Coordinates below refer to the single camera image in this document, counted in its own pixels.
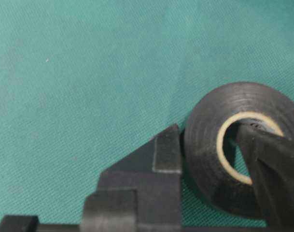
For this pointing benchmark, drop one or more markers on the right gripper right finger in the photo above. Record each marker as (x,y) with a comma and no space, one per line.
(270,162)

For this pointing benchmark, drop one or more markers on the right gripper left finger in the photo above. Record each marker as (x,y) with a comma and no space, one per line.
(141,192)

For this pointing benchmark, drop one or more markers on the black tape roll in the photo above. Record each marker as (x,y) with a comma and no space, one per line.
(214,177)

